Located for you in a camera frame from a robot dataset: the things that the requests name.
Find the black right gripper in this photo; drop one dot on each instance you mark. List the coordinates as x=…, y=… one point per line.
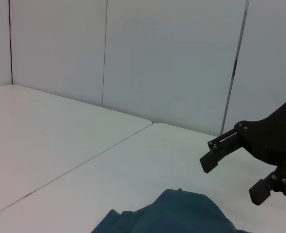
x=274, y=138

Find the teal FREE print t-shirt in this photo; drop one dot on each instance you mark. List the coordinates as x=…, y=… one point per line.
x=177, y=213

